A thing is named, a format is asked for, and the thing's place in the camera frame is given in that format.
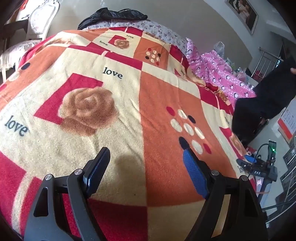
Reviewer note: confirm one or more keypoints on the black jacket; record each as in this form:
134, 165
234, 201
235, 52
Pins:
111, 15

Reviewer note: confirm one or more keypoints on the red slipper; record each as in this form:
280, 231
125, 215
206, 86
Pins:
249, 151

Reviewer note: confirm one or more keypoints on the clear plastic bag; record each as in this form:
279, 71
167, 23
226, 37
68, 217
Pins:
219, 48

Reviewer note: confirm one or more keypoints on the dark wooden furniture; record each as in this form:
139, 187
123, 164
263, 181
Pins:
12, 29

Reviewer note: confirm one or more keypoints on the pink penguin print blanket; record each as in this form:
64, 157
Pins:
219, 71

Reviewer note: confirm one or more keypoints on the printed orange red blanket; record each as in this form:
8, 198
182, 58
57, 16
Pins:
138, 92

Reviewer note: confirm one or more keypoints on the wall calendar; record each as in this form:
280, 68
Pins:
288, 120

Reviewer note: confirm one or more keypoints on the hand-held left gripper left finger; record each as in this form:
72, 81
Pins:
97, 172

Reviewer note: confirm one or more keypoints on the framed couple photo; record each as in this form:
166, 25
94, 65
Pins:
245, 12

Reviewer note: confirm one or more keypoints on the floral bed sheet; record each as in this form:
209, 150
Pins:
161, 30

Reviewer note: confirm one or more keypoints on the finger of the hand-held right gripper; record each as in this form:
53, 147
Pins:
250, 158
242, 162

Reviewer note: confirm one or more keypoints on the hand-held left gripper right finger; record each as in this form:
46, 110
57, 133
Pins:
195, 173

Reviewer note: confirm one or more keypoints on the white ornate chair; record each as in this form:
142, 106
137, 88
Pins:
39, 20

